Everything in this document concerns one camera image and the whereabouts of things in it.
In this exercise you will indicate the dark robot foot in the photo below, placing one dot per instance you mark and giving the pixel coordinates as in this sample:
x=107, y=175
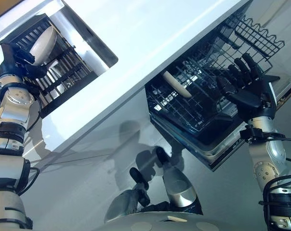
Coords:
x=137, y=176
x=162, y=156

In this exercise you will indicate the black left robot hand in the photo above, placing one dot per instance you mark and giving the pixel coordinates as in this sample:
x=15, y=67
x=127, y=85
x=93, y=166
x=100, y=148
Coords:
x=31, y=70

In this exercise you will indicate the cream round plate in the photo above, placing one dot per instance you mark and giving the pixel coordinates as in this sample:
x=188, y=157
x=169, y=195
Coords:
x=175, y=84

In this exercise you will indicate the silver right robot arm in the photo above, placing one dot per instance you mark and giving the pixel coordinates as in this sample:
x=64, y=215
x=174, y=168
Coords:
x=275, y=154

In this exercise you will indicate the dishwasher door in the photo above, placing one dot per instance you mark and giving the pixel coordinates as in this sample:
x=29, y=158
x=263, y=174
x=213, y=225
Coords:
x=232, y=149

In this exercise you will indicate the white round plate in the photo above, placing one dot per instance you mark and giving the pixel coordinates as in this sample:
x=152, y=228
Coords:
x=43, y=47

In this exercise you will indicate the silver left robot leg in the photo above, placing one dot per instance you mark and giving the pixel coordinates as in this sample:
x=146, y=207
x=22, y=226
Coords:
x=126, y=204

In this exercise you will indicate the silver robot leg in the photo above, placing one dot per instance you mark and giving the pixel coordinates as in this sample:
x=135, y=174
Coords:
x=180, y=190
x=126, y=204

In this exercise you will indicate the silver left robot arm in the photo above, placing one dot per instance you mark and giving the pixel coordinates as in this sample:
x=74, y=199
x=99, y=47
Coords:
x=8, y=115

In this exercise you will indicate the silver right robot leg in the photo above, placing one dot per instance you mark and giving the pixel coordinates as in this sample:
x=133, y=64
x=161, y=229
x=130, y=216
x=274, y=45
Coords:
x=180, y=190

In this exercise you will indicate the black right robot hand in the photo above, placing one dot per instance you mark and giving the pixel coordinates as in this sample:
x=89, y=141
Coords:
x=251, y=96

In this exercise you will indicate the dark right robot foot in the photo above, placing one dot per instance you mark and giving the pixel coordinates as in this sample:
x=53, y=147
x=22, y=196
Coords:
x=162, y=156

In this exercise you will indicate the black dish drying rack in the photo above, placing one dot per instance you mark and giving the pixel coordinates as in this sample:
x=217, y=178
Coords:
x=68, y=72

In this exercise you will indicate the dark left robot foot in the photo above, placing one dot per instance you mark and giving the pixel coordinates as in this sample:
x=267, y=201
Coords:
x=137, y=176

